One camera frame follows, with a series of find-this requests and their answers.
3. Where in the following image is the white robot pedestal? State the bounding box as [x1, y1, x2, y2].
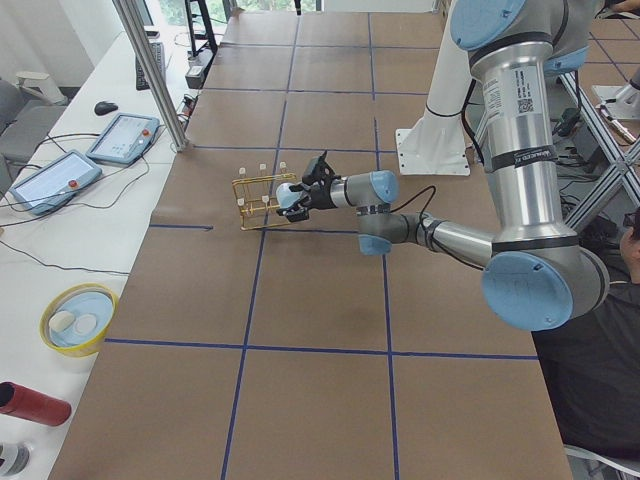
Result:
[396, 20, 471, 176]

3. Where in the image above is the yellow bowl with blue plate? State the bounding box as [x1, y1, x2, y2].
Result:
[39, 283, 119, 358]

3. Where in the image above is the red bottle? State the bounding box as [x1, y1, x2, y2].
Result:
[1, 381, 72, 426]

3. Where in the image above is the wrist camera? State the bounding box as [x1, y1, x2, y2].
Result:
[302, 150, 336, 186]

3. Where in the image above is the far teach pendant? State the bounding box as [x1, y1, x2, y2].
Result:
[86, 113, 160, 166]

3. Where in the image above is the aluminium frame post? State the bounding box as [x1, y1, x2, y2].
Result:
[113, 0, 188, 152]

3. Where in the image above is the black computer mouse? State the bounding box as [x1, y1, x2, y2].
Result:
[94, 101, 119, 116]

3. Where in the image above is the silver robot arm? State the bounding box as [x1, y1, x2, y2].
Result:
[276, 1, 609, 331]

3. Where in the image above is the light blue plastic cup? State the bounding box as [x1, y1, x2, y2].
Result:
[276, 182, 301, 210]

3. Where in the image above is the gold wire cup holder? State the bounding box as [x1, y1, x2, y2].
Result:
[231, 161, 297, 231]

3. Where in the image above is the near teach pendant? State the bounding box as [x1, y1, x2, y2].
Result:
[9, 150, 102, 215]

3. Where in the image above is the seated person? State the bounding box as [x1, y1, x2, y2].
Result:
[532, 211, 639, 460]

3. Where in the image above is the black keyboard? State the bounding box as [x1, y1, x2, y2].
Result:
[134, 41, 167, 91]

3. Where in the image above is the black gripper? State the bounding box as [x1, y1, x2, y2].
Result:
[277, 176, 347, 223]

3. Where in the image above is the teach pendant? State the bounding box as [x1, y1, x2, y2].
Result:
[9, 150, 102, 215]
[86, 113, 160, 166]

